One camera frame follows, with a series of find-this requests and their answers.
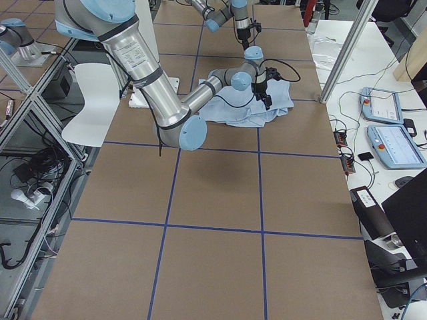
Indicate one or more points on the white power strip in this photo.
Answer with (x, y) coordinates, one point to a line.
(31, 201)

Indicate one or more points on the black monitor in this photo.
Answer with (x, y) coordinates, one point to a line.
(406, 212)

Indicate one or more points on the orange circuit board lower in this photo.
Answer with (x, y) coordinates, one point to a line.
(347, 162)

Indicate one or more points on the small black phone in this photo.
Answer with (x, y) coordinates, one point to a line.
(367, 156)

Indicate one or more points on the aluminium frame post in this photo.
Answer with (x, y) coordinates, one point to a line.
(350, 42)

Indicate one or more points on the orange circuit board upper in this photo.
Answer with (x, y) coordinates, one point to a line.
(340, 138)

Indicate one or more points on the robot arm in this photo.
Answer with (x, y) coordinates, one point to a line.
(115, 25)
(214, 19)

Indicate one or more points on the light blue button shirt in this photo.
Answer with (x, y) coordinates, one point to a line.
(241, 109)

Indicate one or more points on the lower blue teach pendant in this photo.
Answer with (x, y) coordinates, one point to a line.
(394, 147)

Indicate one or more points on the black monitor stand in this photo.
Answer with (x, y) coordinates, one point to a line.
(397, 278)

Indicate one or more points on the blue teach pendant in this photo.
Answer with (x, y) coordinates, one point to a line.
(381, 105)
(394, 147)

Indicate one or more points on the white plastic chair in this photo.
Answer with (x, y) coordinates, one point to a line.
(100, 90)

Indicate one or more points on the black power adapter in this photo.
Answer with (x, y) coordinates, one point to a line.
(410, 127)

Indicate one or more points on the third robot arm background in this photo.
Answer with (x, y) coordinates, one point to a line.
(20, 46)

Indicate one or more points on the black computer mouse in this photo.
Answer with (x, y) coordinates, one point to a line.
(400, 182)

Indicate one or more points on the brown cardboard box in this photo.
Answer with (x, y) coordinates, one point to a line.
(370, 213)

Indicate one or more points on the upper blue teach pendant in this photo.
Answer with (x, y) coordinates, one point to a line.
(381, 105)

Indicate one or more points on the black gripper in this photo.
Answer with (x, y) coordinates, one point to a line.
(243, 34)
(259, 87)

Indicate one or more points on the orange circuit board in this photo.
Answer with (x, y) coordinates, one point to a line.
(347, 162)
(340, 138)

